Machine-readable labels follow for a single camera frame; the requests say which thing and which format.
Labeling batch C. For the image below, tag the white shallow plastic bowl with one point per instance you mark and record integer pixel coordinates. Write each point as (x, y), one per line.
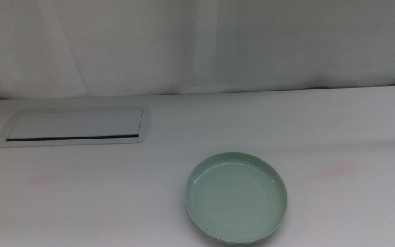
(242, 244)

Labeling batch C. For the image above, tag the white cloth backdrop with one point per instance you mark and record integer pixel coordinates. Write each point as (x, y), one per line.
(115, 41)

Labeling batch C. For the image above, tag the green shallow plastic bowl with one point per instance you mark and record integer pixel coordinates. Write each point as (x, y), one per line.
(235, 199)

